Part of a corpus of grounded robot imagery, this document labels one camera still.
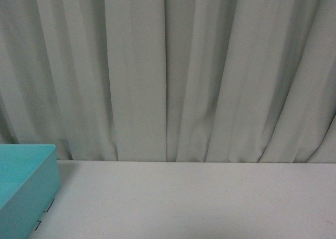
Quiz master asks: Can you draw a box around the grey pleated curtain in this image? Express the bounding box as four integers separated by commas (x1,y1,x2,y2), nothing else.
1,0,335,163

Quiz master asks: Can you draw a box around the turquoise plastic storage box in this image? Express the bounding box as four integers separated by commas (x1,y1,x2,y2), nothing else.
1,144,60,238

